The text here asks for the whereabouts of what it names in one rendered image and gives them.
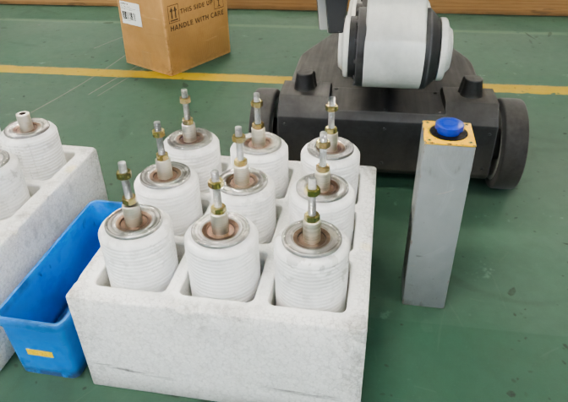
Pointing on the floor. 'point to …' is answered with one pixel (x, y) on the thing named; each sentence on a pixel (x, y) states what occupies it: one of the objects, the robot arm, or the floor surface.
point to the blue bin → (54, 299)
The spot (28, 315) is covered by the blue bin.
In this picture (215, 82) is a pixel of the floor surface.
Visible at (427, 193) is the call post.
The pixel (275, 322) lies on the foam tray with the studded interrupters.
